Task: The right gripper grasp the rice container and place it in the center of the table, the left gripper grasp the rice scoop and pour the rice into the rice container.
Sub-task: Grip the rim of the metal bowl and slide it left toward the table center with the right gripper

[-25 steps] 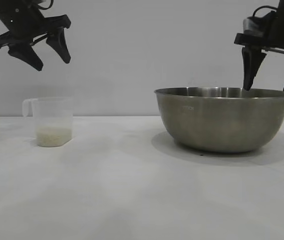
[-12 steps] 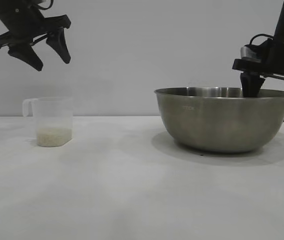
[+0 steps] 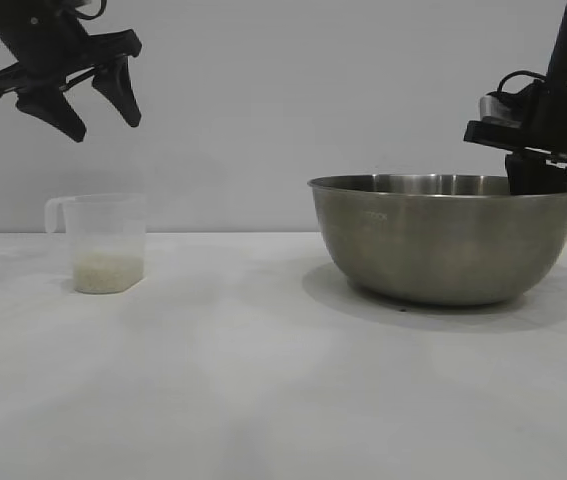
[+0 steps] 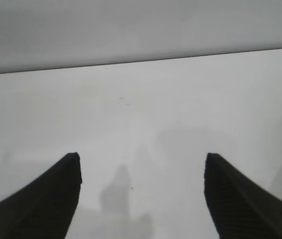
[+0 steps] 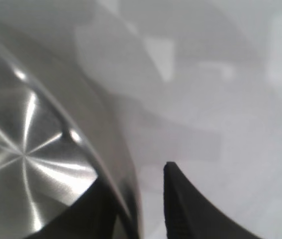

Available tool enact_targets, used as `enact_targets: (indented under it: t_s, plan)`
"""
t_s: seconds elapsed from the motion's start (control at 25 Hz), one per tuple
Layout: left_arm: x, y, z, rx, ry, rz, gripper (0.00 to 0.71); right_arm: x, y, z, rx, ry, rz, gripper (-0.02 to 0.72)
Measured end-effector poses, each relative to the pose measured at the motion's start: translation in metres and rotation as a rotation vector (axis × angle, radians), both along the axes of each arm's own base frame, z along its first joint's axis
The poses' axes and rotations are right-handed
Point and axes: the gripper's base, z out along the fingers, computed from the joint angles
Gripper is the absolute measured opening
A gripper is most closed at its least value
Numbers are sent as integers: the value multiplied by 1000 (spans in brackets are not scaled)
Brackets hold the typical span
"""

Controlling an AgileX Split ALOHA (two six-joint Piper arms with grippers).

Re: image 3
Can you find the black left wrist camera cable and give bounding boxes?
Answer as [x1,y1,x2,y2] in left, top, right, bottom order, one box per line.
[78,0,109,22]

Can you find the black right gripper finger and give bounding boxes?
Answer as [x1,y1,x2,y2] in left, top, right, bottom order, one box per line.
[504,152,567,197]

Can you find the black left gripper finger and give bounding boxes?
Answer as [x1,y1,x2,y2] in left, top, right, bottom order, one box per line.
[91,54,143,129]
[15,88,88,144]

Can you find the white rice grains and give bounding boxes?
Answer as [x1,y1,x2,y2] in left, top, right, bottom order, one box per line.
[72,252,143,295]

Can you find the stainless steel mixing bowl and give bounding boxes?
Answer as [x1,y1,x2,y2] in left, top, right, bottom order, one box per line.
[306,173,567,307]

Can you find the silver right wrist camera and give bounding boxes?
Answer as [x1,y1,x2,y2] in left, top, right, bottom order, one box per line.
[478,92,520,125]

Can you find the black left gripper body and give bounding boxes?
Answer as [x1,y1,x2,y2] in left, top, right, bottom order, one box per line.
[0,0,143,99]

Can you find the clear plastic measuring cup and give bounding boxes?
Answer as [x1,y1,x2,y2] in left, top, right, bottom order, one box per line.
[44,193,148,296]

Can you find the white tablecloth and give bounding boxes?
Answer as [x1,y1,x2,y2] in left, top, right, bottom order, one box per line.
[0,231,567,480]

